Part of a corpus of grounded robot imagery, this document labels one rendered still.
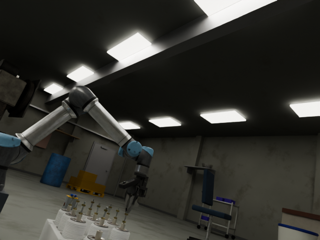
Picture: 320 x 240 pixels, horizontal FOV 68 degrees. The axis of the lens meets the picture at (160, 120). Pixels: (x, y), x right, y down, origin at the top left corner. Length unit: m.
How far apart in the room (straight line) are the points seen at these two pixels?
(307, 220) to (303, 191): 2.86
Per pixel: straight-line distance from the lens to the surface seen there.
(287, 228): 3.84
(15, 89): 7.82
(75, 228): 1.23
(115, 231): 1.32
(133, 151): 1.17
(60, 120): 1.34
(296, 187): 7.65
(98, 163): 11.87
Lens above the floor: 0.44
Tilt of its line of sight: 18 degrees up
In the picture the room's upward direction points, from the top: 16 degrees clockwise
